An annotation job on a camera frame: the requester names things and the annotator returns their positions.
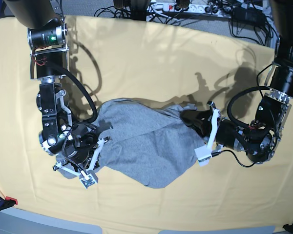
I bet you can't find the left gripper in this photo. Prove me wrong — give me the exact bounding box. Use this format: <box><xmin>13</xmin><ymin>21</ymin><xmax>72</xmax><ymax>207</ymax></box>
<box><xmin>180</xmin><ymin>110</ymin><xmax>247</xmax><ymax>152</ymax></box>

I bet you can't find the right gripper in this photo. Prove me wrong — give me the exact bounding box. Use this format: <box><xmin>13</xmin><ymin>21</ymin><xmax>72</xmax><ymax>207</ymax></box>
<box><xmin>62</xmin><ymin>123</ymin><xmax>98</xmax><ymax>168</ymax></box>

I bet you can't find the grey t-shirt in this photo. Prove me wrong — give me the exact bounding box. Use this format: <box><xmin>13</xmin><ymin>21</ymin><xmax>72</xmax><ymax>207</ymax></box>
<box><xmin>55</xmin><ymin>97</ymin><xmax>208</xmax><ymax>190</ymax></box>

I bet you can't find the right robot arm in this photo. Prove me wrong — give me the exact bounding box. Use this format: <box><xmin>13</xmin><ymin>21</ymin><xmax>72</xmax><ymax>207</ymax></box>
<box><xmin>5</xmin><ymin>0</ymin><xmax>98</xmax><ymax>172</ymax></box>

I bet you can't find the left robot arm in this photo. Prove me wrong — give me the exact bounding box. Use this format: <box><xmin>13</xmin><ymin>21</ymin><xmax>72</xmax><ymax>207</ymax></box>
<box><xmin>180</xmin><ymin>0</ymin><xmax>293</xmax><ymax>165</ymax></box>

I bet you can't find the yellow table cloth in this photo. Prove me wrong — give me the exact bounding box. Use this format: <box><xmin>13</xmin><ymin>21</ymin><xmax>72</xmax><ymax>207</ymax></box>
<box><xmin>0</xmin><ymin>16</ymin><xmax>293</xmax><ymax>234</ymax></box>

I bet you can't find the white power strip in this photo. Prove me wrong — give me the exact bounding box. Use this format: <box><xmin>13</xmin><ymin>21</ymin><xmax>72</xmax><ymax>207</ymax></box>
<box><xmin>149</xmin><ymin>1</ymin><xmax>231</xmax><ymax>19</ymax></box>

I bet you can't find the black power adapter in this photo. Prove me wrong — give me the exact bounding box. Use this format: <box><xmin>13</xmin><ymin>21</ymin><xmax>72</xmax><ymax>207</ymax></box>
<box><xmin>232</xmin><ymin>7</ymin><xmax>266</xmax><ymax>26</ymax></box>

